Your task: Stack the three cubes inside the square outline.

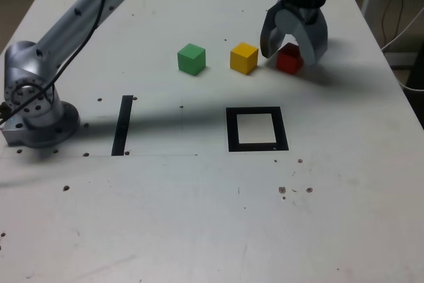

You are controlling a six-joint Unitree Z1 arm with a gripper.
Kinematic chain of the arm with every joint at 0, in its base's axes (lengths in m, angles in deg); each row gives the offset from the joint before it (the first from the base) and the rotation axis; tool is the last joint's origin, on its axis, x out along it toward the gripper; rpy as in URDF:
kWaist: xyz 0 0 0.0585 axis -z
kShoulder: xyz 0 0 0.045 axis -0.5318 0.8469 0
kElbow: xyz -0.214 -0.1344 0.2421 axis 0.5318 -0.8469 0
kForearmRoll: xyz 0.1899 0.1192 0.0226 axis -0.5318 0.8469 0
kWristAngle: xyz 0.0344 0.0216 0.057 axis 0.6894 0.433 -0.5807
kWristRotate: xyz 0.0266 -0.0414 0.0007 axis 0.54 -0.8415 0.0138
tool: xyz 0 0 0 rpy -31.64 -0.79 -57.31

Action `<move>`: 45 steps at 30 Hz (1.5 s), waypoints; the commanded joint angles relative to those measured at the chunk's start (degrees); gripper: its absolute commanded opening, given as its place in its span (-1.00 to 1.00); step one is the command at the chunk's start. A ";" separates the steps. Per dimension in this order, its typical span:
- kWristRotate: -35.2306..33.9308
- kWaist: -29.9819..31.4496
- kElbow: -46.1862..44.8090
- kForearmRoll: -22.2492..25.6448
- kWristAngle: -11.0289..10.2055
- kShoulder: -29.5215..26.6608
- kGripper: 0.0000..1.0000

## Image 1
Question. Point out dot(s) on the grey flat bar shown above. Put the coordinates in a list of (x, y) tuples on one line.
[(401, 59)]

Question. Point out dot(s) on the black tape square outline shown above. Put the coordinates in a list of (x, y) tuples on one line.
[(232, 130)]

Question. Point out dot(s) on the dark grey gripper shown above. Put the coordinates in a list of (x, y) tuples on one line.
[(308, 14)]

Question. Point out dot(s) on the green cube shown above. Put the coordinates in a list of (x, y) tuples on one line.
[(190, 61)]

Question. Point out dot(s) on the yellow cube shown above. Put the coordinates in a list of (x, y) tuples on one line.
[(243, 61)]

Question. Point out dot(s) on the red cube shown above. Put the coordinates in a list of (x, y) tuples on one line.
[(288, 62)]

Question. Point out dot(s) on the black tape strip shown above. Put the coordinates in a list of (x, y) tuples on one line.
[(121, 130)]

